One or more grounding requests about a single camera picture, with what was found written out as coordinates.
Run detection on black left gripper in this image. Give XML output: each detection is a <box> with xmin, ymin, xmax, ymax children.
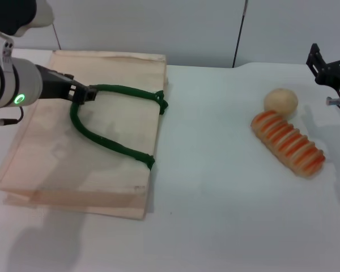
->
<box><xmin>35</xmin><ymin>64</ymin><xmax>99</xmax><ymax>107</ymax></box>

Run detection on long orange striped bread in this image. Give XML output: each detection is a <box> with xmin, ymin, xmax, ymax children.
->
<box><xmin>250</xmin><ymin>110</ymin><xmax>326</xmax><ymax>179</ymax></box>

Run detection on beige tote bag green handles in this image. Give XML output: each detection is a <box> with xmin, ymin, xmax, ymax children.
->
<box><xmin>0</xmin><ymin>50</ymin><xmax>169</xmax><ymax>221</ymax></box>

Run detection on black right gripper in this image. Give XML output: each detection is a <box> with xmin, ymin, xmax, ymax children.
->
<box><xmin>305</xmin><ymin>41</ymin><xmax>340</xmax><ymax>107</ymax></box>

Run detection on round egg yolk pastry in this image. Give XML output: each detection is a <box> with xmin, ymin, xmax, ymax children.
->
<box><xmin>263</xmin><ymin>88</ymin><xmax>299</xmax><ymax>118</ymax></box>

